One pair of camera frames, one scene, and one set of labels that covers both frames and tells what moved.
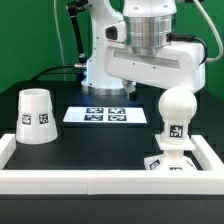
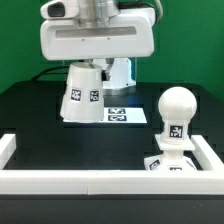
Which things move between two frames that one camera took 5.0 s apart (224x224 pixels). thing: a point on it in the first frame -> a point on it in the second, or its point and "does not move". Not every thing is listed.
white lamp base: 173,158 does not move
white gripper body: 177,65 -> 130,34
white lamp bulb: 177,106 does not move
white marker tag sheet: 105,114 does not move
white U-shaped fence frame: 206,181 does not move
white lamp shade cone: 36,123 -> 82,101
